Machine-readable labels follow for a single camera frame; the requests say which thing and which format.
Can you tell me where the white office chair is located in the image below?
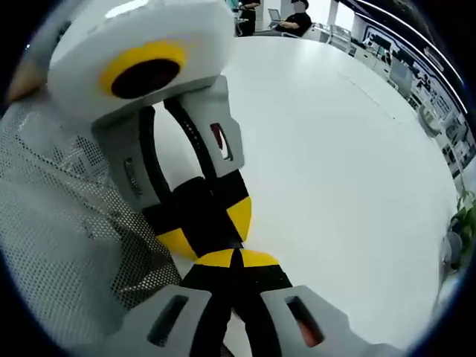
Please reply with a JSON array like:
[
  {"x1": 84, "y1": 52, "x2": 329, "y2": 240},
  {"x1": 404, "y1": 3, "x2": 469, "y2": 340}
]
[{"x1": 328, "y1": 24, "x2": 353, "y2": 53}]

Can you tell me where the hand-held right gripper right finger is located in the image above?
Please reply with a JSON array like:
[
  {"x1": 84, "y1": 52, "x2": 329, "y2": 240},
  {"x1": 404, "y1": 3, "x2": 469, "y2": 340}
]
[{"x1": 239, "y1": 248, "x2": 407, "y2": 357}]

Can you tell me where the green potted plant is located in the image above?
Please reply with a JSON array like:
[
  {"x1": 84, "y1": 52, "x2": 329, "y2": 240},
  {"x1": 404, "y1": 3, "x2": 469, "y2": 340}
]
[{"x1": 448, "y1": 189, "x2": 476, "y2": 268}]

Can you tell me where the blue-trimmed wall display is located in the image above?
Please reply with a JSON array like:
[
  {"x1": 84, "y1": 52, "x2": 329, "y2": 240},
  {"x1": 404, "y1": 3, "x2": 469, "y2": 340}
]
[{"x1": 362, "y1": 25, "x2": 470, "y2": 176}]

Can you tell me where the black remote control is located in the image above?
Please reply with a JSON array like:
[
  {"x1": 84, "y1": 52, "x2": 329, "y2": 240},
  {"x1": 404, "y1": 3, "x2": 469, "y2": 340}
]
[{"x1": 169, "y1": 175, "x2": 245, "y2": 260}]

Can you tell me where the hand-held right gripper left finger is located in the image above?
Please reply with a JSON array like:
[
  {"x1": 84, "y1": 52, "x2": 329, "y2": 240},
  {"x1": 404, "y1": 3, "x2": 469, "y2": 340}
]
[{"x1": 66, "y1": 248, "x2": 236, "y2": 357}]

